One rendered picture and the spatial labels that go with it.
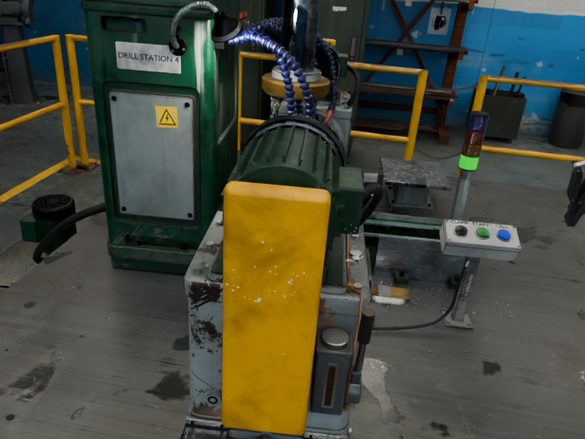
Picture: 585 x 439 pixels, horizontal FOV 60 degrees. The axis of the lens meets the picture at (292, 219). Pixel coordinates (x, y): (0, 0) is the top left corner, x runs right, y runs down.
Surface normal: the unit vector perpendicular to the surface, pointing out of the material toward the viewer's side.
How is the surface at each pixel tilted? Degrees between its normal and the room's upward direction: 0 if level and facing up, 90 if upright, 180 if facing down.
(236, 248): 90
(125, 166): 90
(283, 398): 90
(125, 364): 0
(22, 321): 0
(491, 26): 90
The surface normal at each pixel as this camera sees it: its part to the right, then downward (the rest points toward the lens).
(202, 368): -0.08, 0.43
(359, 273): 0.07, -0.89
